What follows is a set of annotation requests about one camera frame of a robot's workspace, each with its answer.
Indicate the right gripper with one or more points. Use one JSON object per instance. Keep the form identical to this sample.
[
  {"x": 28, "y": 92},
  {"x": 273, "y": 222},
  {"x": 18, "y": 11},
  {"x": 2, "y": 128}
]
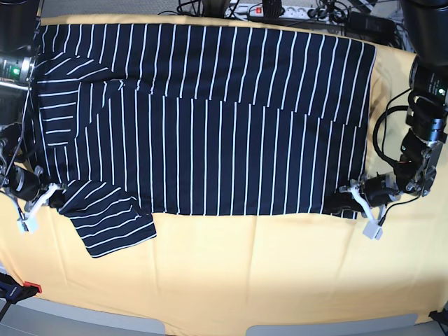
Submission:
[{"x": 26, "y": 185}]

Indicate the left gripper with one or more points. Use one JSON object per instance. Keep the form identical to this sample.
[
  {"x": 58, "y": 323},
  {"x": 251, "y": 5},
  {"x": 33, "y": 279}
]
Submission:
[{"x": 378, "y": 191}]

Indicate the navy white striped T-shirt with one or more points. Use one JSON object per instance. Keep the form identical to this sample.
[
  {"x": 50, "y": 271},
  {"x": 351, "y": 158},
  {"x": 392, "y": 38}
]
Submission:
[{"x": 138, "y": 119}]

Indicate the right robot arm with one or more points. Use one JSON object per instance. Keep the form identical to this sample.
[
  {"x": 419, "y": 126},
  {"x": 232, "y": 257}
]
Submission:
[{"x": 20, "y": 24}]

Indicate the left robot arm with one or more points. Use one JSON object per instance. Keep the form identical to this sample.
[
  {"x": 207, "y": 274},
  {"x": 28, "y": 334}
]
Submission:
[{"x": 415, "y": 171}]

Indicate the blue red clamp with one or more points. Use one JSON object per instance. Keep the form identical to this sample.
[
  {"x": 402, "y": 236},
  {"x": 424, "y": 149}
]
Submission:
[{"x": 13, "y": 292}]

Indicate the yellow table cloth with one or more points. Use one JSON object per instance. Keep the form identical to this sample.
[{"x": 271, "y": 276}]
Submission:
[{"x": 221, "y": 275}]

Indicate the black clamp right corner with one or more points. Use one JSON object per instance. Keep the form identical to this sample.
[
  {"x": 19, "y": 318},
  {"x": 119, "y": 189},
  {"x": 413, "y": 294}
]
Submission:
[{"x": 441, "y": 318}]

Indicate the black power adapter box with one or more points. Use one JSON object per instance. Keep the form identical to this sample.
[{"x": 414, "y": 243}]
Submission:
[{"x": 375, "y": 27}]

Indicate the white power strip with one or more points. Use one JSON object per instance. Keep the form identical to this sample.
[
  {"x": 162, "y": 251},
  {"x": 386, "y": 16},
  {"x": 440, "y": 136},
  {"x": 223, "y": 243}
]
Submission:
[{"x": 250, "y": 10}]

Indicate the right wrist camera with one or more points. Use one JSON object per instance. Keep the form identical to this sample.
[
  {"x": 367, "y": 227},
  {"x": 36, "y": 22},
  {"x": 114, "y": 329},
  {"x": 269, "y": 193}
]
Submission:
[{"x": 28, "y": 225}]

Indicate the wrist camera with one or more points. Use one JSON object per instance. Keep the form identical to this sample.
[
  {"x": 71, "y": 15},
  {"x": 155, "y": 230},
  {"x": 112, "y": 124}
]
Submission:
[
  {"x": 373, "y": 231},
  {"x": 28, "y": 225}
]

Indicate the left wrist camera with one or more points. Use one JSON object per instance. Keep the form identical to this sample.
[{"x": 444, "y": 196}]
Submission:
[{"x": 373, "y": 231}]

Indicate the black camera stand pole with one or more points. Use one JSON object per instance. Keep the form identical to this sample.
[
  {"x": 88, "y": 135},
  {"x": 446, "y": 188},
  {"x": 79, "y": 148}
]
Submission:
[{"x": 215, "y": 8}]

